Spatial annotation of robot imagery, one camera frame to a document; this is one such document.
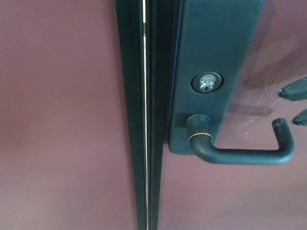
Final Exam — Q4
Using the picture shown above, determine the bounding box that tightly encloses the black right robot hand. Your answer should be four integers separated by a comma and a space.
277, 76, 307, 127

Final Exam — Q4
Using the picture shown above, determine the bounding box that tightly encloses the black door lever handle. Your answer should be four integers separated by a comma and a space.
186, 114, 295, 166

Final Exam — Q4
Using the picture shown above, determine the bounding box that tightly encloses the black door edge strip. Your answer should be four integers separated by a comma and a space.
114, 0, 149, 230
143, 0, 186, 230

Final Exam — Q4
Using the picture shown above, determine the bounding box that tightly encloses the silver lock cylinder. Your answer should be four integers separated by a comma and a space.
190, 72, 224, 94

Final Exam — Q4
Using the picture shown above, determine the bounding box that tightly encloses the dark handle backplate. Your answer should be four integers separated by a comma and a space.
167, 0, 264, 155

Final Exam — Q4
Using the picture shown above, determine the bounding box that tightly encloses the maroon door leaf with handle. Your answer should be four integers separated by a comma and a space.
157, 0, 307, 230

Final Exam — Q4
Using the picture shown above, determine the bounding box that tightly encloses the maroon door leaf without handle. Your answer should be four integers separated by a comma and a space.
0, 0, 139, 230

